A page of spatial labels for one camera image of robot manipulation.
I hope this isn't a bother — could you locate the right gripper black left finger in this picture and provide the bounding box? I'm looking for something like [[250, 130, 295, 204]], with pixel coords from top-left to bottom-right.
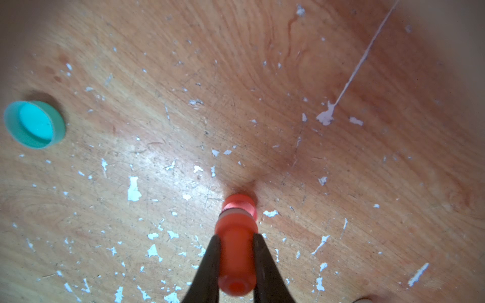
[[182, 235, 221, 303]]

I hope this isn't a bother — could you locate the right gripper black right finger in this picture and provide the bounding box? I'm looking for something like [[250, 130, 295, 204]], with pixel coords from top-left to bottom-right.
[[253, 234, 295, 303]]

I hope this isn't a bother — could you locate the teal stamp cap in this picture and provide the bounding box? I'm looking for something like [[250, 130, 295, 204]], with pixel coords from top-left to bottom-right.
[[4, 101, 66, 150]]

